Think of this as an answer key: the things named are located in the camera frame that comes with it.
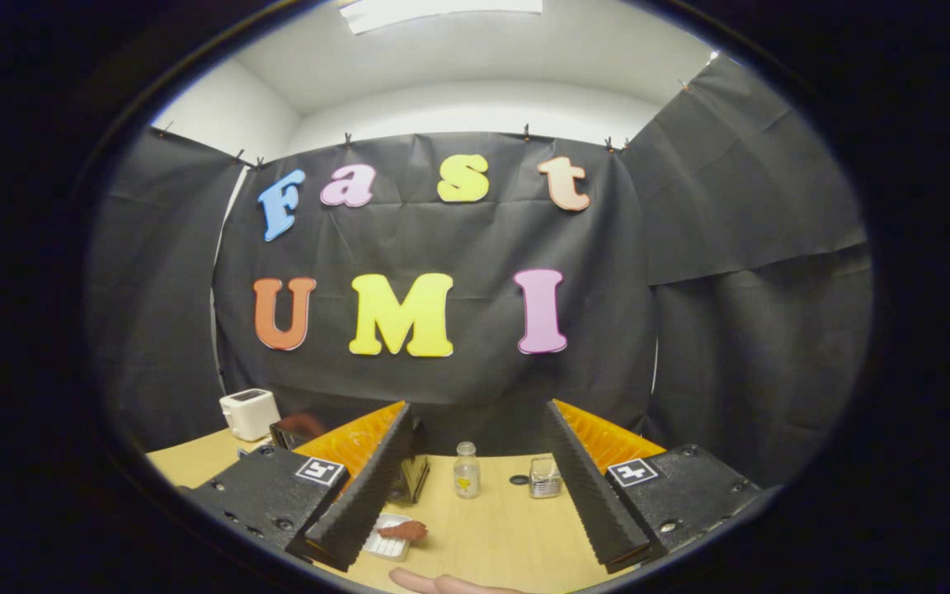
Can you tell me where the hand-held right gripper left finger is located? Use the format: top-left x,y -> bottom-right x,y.
186,402 -> 414,573

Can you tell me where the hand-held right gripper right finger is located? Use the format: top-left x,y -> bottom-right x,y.
543,398 -> 763,574

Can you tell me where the black electric oven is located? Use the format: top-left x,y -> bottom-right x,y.
269,412 -> 431,507

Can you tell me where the brown meat piece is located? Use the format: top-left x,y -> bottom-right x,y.
377,520 -> 429,544

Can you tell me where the white ribbed tray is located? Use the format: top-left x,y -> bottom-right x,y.
362,511 -> 415,563

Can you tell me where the clear glass bottle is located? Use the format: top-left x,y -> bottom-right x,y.
454,441 -> 482,499

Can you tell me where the white toaster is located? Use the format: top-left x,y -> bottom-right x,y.
219,388 -> 282,442

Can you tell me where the row of small cloth clips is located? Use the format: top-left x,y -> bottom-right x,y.
158,78 -> 690,170

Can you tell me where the large ceiling light panel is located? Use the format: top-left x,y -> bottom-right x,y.
339,0 -> 543,35

